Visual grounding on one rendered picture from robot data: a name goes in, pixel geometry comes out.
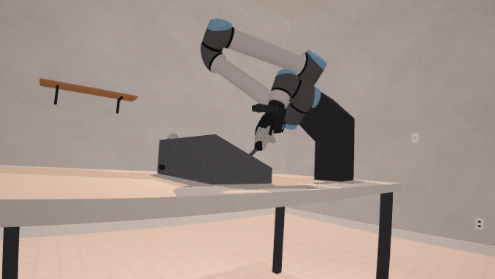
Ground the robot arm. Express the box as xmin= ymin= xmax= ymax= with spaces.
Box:
xmin=201 ymin=18 xmax=326 ymax=130

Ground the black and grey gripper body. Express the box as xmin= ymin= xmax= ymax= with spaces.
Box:
xmin=260 ymin=100 xmax=287 ymax=134

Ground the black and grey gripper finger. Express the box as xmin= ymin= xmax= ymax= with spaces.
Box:
xmin=262 ymin=118 xmax=276 ymax=150
xmin=254 ymin=121 xmax=266 ymax=148

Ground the grey control console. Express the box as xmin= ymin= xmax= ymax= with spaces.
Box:
xmin=157 ymin=133 xmax=272 ymax=185

